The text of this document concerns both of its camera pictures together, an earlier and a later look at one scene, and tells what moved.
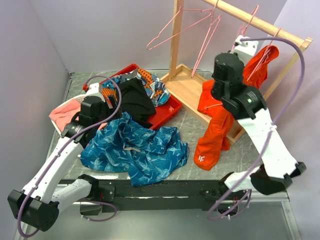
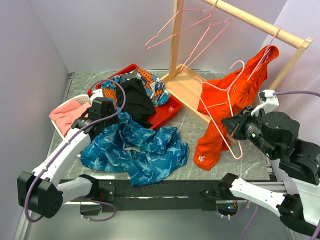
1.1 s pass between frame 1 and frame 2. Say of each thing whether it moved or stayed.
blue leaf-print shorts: stayed
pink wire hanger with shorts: stayed
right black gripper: moved
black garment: stayed
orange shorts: stayed
